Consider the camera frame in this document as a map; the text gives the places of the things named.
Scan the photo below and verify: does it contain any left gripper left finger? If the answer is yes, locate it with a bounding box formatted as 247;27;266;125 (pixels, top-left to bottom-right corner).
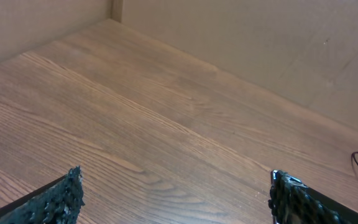
0;166;85;224

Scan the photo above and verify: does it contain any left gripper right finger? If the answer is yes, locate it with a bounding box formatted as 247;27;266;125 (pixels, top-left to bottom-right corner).
268;170;358;224

